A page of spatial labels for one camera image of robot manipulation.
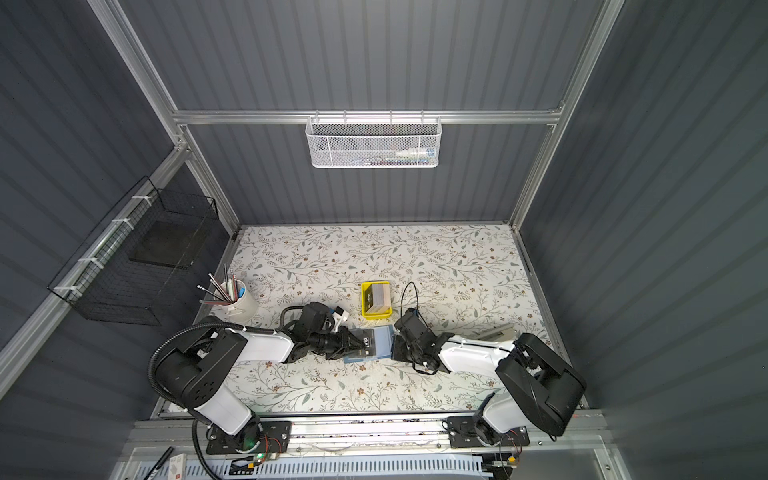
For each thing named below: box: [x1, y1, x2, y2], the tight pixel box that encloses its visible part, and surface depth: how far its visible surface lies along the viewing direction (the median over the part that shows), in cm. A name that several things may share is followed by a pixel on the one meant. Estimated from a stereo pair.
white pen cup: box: [222, 280, 259, 320], surface depth 90 cm
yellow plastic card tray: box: [361, 280, 393, 320], surface depth 96 cm
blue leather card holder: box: [344, 325, 393, 363], surface depth 91 cm
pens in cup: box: [197, 272, 246, 304], surface depth 93 cm
